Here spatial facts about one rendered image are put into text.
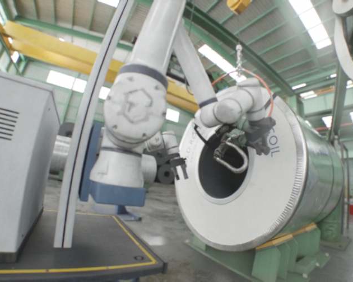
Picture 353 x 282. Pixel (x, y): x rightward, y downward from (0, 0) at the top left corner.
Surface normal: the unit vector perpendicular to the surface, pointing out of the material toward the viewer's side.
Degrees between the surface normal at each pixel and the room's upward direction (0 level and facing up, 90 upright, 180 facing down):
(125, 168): 68
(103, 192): 90
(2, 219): 90
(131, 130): 109
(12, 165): 90
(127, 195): 90
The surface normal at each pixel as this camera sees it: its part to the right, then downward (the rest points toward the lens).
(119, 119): 0.26, 0.02
